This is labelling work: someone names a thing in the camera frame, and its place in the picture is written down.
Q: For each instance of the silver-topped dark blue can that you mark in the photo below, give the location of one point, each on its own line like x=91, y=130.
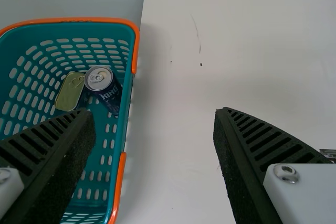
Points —
x=105, y=90

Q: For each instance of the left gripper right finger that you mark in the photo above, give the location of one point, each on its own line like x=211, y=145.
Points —
x=252, y=161

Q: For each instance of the teal shopping basket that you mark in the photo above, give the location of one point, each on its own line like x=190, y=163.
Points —
x=34, y=51

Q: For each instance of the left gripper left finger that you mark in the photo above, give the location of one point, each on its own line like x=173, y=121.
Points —
x=44, y=166

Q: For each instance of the olive rectangular tin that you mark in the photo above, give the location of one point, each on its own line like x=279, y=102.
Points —
x=68, y=91

